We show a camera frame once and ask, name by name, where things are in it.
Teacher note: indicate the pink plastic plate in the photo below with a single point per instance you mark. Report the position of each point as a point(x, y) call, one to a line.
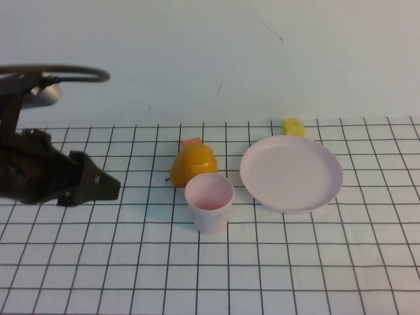
point(292, 174)

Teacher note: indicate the white black-grid mat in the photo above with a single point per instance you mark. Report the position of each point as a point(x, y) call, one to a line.
point(210, 269)

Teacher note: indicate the salmon foam block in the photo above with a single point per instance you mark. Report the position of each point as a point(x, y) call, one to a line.
point(191, 142)

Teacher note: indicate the orange plastic pear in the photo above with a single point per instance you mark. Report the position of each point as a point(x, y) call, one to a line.
point(193, 164)

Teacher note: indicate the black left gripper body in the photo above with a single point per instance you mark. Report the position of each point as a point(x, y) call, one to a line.
point(36, 167)

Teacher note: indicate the pink plastic cup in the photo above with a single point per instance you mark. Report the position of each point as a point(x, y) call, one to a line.
point(210, 200)

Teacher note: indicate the yellow foam block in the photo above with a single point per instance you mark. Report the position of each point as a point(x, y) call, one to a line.
point(293, 128)

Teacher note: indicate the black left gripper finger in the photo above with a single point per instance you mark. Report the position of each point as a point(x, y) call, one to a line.
point(73, 199)
point(100, 183)

